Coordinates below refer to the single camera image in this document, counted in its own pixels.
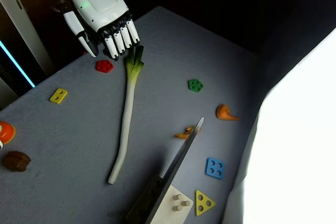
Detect yellow three-hole triangle block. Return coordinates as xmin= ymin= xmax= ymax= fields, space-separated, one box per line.
xmin=194 ymin=190 xmax=217 ymax=217

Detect orange toy chicken leg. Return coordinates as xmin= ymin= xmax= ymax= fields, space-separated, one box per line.
xmin=216 ymin=104 xmax=240 ymax=122

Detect cyan light strip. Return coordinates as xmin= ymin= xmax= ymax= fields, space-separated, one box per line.
xmin=0 ymin=40 xmax=36 ymax=88

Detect brown toy food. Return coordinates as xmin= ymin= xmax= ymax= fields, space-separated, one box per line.
xmin=2 ymin=151 xmax=32 ymax=173

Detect grey table cloth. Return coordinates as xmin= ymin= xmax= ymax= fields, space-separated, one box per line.
xmin=0 ymin=5 xmax=263 ymax=224

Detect cleaver knife with yellow handle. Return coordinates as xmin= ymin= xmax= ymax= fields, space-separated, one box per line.
xmin=144 ymin=117 xmax=205 ymax=224

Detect round orange toy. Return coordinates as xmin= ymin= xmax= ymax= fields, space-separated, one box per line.
xmin=0 ymin=121 xmax=16 ymax=145

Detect orange toy food piece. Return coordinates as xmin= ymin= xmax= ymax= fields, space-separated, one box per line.
xmin=174 ymin=126 xmax=202 ymax=140

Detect red pentagon block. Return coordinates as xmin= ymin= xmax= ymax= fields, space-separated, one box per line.
xmin=95 ymin=60 xmax=114 ymax=74

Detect yellow two-hole rectangular block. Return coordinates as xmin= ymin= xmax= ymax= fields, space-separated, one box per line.
xmin=49 ymin=88 xmax=68 ymax=105

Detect wooden peg board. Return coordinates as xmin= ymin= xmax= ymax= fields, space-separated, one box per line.
xmin=151 ymin=184 xmax=194 ymax=224

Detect green pentagon block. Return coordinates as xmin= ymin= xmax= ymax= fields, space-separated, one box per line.
xmin=187 ymin=79 xmax=204 ymax=93

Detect blue square block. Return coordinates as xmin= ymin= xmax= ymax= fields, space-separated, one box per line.
xmin=205 ymin=157 xmax=226 ymax=180

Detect white support post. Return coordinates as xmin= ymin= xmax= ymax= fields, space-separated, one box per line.
xmin=0 ymin=0 xmax=55 ymax=75

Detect leek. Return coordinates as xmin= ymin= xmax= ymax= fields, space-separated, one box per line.
xmin=107 ymin=45 xmax=144 ymax=185

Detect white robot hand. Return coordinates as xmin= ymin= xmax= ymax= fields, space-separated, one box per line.
xmin=54 ymin=0 xmax=141 ymax=59

